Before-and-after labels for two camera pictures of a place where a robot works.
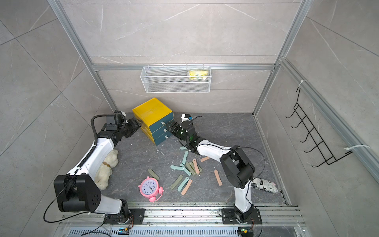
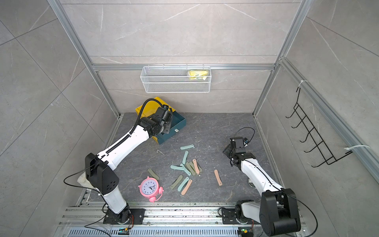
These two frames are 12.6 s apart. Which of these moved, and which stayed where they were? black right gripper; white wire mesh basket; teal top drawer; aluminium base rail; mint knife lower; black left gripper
Moved: teal top drawer; black right gripper; black left gripper
Stayed: mint knife lower; white wire mesh basket; aluminium base rail
